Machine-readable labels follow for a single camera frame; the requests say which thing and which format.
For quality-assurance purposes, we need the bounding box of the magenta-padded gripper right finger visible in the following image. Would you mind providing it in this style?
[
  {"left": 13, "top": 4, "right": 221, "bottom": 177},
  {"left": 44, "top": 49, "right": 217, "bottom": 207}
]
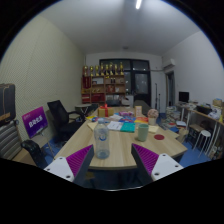
[{"left": 130, "top": 143, "right": 184, "bottom": 186}]

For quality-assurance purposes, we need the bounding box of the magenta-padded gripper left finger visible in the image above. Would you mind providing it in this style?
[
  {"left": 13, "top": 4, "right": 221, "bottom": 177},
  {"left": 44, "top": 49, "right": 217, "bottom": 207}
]
[{"left": 43, "top": 144, "right": 95, "bottom": 187}]

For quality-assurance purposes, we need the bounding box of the clear plastic water bottle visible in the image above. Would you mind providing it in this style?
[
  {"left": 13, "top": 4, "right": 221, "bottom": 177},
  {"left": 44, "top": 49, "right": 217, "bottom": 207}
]
[{"left": 93, "top": 117, "right": 111, "bottom": 160}]

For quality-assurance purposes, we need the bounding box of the flat round red coaster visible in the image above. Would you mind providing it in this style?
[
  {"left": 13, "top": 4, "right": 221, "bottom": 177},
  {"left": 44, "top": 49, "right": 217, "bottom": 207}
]
[{"left": 153, "top": 133, "right": 166, "bottom": 141}]

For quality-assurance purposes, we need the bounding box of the brown paper bag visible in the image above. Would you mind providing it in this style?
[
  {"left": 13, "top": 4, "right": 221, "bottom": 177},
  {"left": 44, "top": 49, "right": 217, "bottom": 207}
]
[{"left": 176, "top": 128, "right": 189, "bottom": 144}]

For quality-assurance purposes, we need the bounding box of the beige paper envelope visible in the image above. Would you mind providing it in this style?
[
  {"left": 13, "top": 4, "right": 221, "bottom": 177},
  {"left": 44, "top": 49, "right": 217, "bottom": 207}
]
[{"left": 147, "top": 124, "right": 160, "bottom": 134}]

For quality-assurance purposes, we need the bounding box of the pale green cup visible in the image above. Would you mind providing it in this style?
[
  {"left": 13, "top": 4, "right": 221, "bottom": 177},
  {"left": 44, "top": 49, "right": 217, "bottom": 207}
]
[{"left": 137, "top": 123, "right": 150, "bottom": 143}]

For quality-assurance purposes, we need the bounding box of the stack of books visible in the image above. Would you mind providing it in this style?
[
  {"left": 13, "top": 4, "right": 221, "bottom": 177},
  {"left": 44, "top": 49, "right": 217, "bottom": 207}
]
[{"left": 165, "top": 105, "right": 181, "bottom": 126}]

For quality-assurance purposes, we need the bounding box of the orange book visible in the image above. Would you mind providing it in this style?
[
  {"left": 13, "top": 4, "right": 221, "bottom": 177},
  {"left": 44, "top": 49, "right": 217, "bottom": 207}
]
[{"left": 134, "top": 116, "right": 150, "bottom": 125}]

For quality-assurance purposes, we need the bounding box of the white round stool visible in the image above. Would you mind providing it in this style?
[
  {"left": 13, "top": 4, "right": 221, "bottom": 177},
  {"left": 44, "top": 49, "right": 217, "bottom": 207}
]
[{"left": 193, "top": 129, "right": 212, "bottom": 158}]

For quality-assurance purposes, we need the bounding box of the black office chair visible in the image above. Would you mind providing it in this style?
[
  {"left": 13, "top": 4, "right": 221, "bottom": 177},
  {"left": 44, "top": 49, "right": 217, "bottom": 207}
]
[{"left": 46, "top": 99, "right": 84, "bottom": 138}]

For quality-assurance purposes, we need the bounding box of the purple sign board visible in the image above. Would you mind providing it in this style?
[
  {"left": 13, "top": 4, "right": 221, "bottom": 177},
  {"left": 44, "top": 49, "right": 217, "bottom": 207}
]
[{"left": 21, "top": 106, "right": 49, "bottom": 139}]

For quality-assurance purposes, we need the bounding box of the pink flower bouquet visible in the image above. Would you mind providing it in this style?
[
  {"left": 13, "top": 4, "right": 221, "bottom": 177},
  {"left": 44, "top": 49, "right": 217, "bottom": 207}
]
[{"left": 147, "top": 108, "right": 160, "bottom": 126}]

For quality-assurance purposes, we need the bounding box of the teal book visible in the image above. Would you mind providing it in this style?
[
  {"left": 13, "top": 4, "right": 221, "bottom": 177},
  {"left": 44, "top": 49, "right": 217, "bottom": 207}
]
[{"left": 119, "top": 121, "right": 137, "bottom": 133}]

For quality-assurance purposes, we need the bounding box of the cream notebook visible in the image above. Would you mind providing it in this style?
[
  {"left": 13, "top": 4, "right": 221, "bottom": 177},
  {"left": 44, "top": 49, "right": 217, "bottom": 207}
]
[{"left": 87, "top": 121, "right": 99, "bottom": 132}]

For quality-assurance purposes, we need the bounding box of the grey striped chair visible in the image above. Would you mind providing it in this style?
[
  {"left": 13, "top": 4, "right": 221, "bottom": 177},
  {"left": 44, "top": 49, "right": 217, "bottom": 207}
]
[{"left": 0, "top": 120, "right": 23, "bottom": 161}]

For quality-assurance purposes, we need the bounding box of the blue book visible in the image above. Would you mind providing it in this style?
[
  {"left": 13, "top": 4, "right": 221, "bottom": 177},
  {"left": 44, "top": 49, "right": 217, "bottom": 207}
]
[{"left": 118, "top": 116, "right": 136, "bottom": 123}]

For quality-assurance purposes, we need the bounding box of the upright tan carton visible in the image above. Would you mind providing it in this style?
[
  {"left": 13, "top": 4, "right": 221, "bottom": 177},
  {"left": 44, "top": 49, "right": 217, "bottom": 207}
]
[{"left": 134, "top": 105, "right": 143, "bottom": 118}]

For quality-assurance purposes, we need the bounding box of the grey armchair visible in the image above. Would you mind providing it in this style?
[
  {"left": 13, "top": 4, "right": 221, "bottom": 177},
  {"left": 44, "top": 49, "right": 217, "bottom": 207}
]
[{"left": 133, "top": 99, "right": 151, "bottom": 116}]

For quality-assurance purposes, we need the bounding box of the white printed booklet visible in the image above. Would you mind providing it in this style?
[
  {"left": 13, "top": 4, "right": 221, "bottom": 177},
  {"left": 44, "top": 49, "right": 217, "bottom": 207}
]
[{"left": 107, "top": 120, "right": 124, "bottom": 131}]

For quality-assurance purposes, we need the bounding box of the long cluttered wooden desk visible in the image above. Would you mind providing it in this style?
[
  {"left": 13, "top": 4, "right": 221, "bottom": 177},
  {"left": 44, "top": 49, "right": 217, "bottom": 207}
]
[{"left": 188, "top": 108, "right": 224, "bottom": 161}]

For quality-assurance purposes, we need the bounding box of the pink patterned pouch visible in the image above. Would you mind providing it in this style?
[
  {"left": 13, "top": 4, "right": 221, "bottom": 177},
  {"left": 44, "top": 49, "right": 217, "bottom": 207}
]
[{"left": 118, "top": 110, "right": 135, "bottom": 118}]

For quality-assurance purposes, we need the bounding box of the small round table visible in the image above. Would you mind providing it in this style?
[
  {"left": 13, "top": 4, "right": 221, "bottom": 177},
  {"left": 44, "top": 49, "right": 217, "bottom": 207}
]
[{"left": 74, "top": 103, "right": 93, "bottom": 116}]

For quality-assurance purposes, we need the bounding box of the black tripod stand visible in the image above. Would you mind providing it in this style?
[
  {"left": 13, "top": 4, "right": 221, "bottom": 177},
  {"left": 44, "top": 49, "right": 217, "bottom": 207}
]
[{"left": 153, "top": 83, "right": 162, "bottom": 108}]

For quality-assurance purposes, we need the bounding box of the black computer monitor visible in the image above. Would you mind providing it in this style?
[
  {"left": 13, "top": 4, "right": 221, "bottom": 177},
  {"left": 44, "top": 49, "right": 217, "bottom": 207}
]
[{"left": 178, "top": 91, "right": 190, "bottom": 104}]

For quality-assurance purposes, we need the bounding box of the yellow gift box, red ribbon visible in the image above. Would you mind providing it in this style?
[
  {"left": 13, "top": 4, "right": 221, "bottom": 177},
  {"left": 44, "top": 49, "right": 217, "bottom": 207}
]
[{"left": 97, "top": 103, "right": 115, "bottom": 118}]

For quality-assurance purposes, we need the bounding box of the black case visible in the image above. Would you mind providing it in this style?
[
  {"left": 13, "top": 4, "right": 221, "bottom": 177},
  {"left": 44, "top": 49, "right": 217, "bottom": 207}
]
[{"left": 0, "top": 83, "right": 17, "bottom": 126}]

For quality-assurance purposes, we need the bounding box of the black framed glass door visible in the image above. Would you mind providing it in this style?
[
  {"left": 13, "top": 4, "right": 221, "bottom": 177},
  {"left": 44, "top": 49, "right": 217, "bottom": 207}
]
[{"left": 99, "top": 58, "right": 152, "bottom": 107}]

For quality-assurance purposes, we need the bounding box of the wooden shelf unit with trophies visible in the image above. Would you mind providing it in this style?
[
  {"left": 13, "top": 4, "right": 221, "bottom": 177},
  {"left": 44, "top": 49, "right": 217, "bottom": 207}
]
[{"left": 81, "top": 62, "right": 127, "bottom": 105}]

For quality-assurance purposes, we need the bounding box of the white wall air conditioner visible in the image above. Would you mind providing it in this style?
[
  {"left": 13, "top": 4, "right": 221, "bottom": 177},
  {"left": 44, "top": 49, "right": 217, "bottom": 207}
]
[{"left": 161, "top": 58, "right": 176, "bottom": 70}]

